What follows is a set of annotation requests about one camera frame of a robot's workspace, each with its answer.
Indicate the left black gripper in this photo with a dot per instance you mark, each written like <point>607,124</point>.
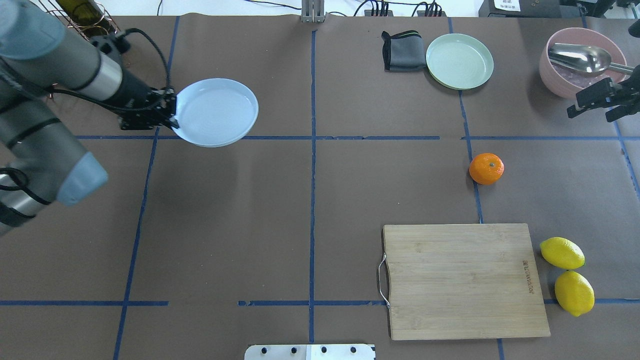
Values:
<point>134,93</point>

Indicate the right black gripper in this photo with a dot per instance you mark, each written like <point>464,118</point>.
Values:
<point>594,98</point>

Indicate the light blue plate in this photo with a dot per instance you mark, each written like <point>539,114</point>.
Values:
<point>215,112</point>

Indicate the orange fruit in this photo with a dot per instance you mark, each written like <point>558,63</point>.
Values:
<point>486,168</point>

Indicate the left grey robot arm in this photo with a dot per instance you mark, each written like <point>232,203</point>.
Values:
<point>40,56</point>

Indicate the light green plate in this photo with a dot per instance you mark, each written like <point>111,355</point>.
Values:
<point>459,61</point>

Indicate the pink bowl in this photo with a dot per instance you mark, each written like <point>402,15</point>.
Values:
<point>565,82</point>

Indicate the large metal spoon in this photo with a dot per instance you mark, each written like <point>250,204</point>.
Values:
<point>586,58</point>

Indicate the green glass wine bottle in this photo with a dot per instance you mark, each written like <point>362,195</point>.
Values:
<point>87,17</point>

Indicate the upper yellow lemon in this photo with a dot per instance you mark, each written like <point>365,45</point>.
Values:
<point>562,253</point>

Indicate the yellow lemon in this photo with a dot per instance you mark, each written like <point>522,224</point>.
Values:
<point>562,253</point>
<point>574,293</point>

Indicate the lower yellow lemon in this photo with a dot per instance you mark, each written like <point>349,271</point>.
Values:
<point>574,293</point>

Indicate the bamboo cutting board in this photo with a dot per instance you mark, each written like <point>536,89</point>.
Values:
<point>462,282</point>

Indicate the copper wire bottle rack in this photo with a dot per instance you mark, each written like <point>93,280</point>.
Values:
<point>104,43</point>

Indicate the grey metal bracket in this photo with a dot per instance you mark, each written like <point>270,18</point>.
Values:
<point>313,11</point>

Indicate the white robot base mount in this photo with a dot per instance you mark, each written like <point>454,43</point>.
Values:
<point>340,351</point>

